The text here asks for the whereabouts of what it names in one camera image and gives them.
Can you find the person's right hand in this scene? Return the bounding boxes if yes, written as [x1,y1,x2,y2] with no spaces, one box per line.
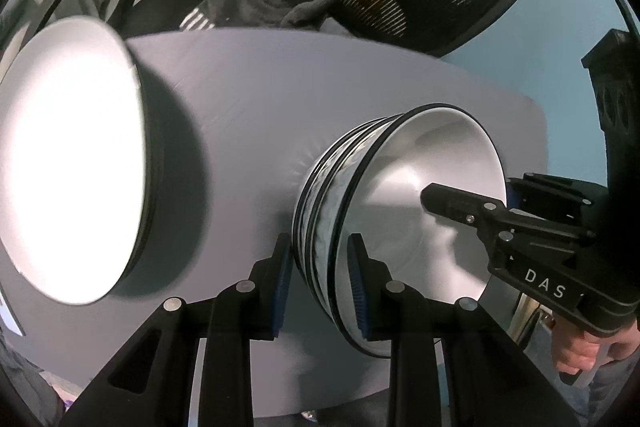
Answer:
[550,308,640,374]

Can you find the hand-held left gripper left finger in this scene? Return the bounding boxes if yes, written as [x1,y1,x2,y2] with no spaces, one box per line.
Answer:
[62,233,295,427]

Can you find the white bowl black rim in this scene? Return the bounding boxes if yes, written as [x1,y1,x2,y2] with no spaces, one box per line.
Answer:
[327,104,510,359]

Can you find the grey blue pants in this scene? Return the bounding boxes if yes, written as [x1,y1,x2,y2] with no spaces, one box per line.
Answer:
[525,322,637,427]

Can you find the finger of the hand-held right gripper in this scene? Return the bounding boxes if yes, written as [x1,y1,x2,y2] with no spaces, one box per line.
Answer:
[507,173,609,232]
[420,183,596,267]

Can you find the grey duvet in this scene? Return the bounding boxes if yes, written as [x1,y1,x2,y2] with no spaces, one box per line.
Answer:
[0,327,66,427]

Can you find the white plate with dark rim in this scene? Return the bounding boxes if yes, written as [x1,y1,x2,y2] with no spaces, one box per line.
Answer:
[0,16,156,306]
[115,37,167,288]

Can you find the grey ribbed bowl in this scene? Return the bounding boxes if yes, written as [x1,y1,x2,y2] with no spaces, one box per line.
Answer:
[291,127,361,293]
[304,112,401,343]

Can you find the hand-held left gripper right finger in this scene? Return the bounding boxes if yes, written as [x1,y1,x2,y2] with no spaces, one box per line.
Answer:
[347,233,583,427]

